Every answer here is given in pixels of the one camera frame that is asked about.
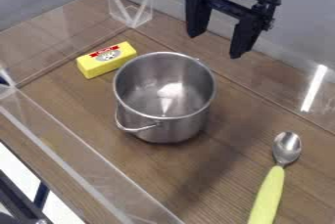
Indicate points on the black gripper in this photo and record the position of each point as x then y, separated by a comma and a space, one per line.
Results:
253, 22

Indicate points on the green handled metal spoon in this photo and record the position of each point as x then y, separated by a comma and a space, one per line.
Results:
286, 151

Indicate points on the silver metal pot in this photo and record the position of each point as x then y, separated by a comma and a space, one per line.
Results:
164, 91

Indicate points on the yellow butter box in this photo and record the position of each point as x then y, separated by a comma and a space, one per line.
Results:
106, 59

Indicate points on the clear acrylic corner bracket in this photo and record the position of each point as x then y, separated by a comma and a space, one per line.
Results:
131, 15

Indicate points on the clear acrylic front wall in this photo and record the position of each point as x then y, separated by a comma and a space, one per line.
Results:
99, 192

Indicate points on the black metal table frame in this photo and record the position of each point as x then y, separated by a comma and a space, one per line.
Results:
18, 210

